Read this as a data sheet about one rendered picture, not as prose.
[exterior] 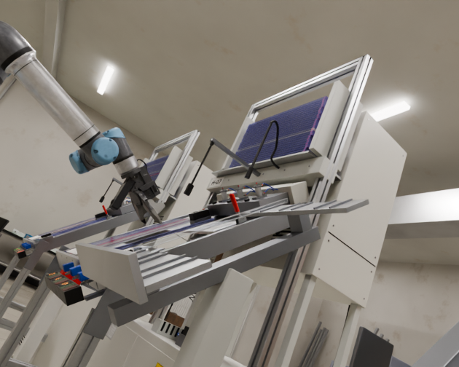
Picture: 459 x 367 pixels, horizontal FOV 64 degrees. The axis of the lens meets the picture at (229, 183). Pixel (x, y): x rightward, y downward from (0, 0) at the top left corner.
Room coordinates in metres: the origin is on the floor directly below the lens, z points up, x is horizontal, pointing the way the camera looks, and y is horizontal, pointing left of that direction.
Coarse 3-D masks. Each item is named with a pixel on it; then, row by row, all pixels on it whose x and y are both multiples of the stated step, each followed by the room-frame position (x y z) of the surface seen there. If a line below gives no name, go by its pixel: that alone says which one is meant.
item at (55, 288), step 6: (60, 276) 1.16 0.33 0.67; (48, 282) 1.19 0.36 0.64; (66, 282) 1.06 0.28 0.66; (54, 288) 1.10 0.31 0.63; (72, 288) 0.97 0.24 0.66; (78, 288) 0.97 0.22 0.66; (60, 294) 1.01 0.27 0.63; (66, 294) 0.96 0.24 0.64; (72, 294) 0.96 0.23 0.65; (78, 294) 0.97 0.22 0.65; (90, 294) 0.97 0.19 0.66; (96, 294) 0.97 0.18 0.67; (102, 294) 0.97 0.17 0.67; (66, 300) 0.96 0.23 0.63; (72, 300) 0.97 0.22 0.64; (78, 300) 0.97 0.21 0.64
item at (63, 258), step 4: (56, 252) 1.53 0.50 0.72; (60, 252) 1.45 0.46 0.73; (64, 252) 1.42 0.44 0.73; (60, 256) 1.46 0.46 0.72; (64, 256) 1.39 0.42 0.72; (68, 256) 1.31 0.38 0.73; (72, 256) 1.26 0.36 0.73; (76, 256) 1.24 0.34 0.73; (60, 260) 1.49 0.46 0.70; (64, 260) 1.41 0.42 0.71; (68, 260) 1.33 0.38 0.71; (72, 260) 1.27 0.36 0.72; (76, 260) 1.20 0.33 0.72; (60, 264) 1.52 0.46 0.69; (76, 264) 1.22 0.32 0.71; (60, 268) 1.55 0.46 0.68; (88, 284) 1.15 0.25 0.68; (92, 284) 1.10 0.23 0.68; (96, 284) 1.05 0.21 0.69; (100, 284) 1.01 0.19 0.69; (96, 288) 1.06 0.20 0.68; (100, 288) 1.02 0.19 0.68; (104, 288) 0.98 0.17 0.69
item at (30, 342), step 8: (64, 272) 1.89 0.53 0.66; (72, 280) 1.91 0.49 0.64; (56, 296) 1.94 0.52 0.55; (48, 304) 1.93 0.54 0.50; (56, 304) 1.95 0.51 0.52; (40, 312) 1.96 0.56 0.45; (48, 312) 1.94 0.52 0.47; (56, 312) 1.96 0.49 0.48; (40, 320) 1.93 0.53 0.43; (48, 320) 1.95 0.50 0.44; (32, 328) 1.94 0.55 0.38; (40, 328) 1.94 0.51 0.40; (32, 336) 1.94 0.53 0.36; (40, 336) 1.95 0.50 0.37; (24, 344) 1.93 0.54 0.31; (32, 344) 1.95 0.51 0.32; (16, 352) 1.97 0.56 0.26; (24, 352) 1.94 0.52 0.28; (32, 352) 1.95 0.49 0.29; (24, 360) 1.95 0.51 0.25
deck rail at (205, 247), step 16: (240, 224) 1.09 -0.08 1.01; (256, 224) 1.11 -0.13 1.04; (272, 224) 1.13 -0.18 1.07; (288, 224) 1.16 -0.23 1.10; (192, 240) 1.04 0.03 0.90; (208, 240) 1.05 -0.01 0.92; (224, 240) 1.07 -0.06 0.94; (240, 240) 1.09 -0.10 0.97; (192, 256) 1.03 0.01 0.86; (208, 256) 1.06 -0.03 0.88
